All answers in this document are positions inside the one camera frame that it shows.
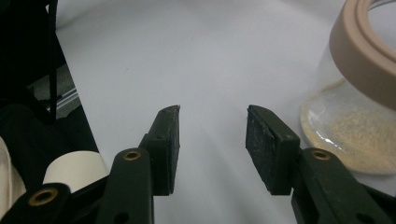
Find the metal floor rail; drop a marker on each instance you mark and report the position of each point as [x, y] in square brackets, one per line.
[65, 99]

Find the glass jar with beige lid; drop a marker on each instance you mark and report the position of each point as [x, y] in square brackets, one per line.
[358, 62]

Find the white table mat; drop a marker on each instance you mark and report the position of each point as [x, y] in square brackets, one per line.
[202, 62]

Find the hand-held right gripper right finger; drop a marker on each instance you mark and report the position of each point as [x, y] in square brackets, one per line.
[271, 152]

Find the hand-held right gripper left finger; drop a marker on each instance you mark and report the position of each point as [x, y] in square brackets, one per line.
[166, 149]

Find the white cylindrical object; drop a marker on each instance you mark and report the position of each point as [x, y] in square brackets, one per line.
[77, 168]

